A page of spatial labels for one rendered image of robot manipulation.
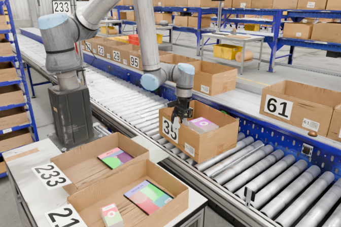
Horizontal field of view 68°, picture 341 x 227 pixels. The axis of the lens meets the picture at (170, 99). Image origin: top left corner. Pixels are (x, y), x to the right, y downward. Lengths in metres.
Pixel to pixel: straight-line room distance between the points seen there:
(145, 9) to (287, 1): 5.60
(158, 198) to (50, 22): 0.98
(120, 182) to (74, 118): 0.53
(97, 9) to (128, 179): 0.88
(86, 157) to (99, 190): 0.32
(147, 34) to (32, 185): 0.87
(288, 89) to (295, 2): 4.76
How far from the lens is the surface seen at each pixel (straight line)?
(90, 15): 1.50
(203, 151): 1.35
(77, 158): 1.41
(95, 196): 1.16
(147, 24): 1.17
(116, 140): 1.50
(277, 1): 6.70
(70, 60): 1.46
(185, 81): 1.29
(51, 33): 1.44
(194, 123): 1.59
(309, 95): 1.82
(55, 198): 1.27
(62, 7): 2.56
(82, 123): 1.58
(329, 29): 5.97
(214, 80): 1.87
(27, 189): 1.36
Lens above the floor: 1.54
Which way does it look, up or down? 21 degrees down
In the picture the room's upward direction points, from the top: straight up
